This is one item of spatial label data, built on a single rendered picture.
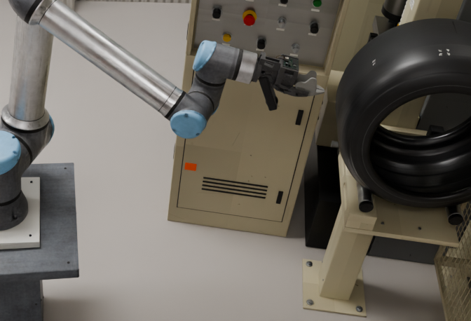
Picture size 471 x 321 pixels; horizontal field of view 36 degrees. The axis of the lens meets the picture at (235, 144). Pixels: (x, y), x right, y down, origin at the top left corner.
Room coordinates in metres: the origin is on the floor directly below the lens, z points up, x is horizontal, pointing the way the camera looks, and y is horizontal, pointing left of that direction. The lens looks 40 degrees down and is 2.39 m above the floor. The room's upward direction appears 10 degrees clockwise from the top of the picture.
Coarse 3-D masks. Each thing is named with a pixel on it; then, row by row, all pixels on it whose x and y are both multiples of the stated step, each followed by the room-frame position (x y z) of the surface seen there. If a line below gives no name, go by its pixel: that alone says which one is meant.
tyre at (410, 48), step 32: (384, 32) 1.87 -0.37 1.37; (416, 32) 1.80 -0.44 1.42; (448, 32) 1.79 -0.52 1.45; (352, 64) 1.82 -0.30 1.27; (384, 64) 1.70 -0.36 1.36; (416, 64) 1.66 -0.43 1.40; (448, 64) 1.66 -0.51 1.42; (352, 96) 1.68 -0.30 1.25; (384, 96) 1.63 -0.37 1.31; (416, 96) 1.62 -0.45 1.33; (352, 128) 1.63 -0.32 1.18; (384, 128) 1.92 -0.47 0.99; (352, 160) 1.63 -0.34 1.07; (384, 160) 1.85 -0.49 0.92; (416, 160) 1.87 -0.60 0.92; (448, 160) 1.86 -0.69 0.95; (384, 192) 1.63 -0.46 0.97; (416, 192) 1.65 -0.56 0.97; (448, 192) 1.65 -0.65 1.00
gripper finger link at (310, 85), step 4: (308, 80) 1.71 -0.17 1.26; (312, 80) 1.71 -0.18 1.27; (316, 80) 1.71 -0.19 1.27; (296, 84) 1.70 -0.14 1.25; (300, 84) 1.70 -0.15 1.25; (304, 84) 1.71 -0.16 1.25; (308, 84) 1.71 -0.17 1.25; (312, 84) 1.71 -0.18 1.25; (316, 84) 1.71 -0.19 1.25; (296, 88) 1.70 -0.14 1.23; (300, 88) 1.70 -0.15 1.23; (304, 88) 1.71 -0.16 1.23; (308, 88) 1.71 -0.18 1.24; (312, 88) 1.71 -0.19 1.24; (312, 92) 1.70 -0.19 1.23; (316, 92) 1.71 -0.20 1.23; (320, 92) 1.72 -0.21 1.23; (324, 92) 1.72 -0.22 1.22
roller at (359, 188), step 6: (360, 186) 1.70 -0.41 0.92; (360, 192) 1.67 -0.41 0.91; (366, 192) 1.67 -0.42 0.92; (360, 198) 1.65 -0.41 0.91; (366, 198) 1.64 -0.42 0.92; (372, 198) 1.66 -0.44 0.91; (360, 204) 1.63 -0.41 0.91; (366, 204) 1.62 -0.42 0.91; (372, 204) 1.63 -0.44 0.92; (360, 210) 1.63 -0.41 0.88; (366, 210) 1.62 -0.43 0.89
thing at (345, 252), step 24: (408, 0) 2.11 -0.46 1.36; (432, 0) 2.00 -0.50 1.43; (456, 0) 2.00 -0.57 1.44; (384, 120) 2.00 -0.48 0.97; (408, 120) 2.00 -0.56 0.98; (336, 240) 2.01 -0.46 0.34; (360, 240) 2.00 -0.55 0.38; (336, 264) 2.00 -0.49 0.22; (360, 264) 2.00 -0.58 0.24; (336, 288) 2.00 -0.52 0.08
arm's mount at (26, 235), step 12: (24, 180) 1.76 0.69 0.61; (36, 180) 1.77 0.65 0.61; (24, 192) 1.70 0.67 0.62; (36, 192) 1.71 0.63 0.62; (36, 204) 1.66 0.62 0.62; (36, 216) 1.60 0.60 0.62; (12, 228) 1.53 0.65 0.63; (24, 228) 1.54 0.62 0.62; (36, 228) 1.55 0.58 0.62; (0, 240) 1.47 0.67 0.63; (12, 240) 1.48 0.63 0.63; (24, 240) 1.49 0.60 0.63; (36, 240) 1.50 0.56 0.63
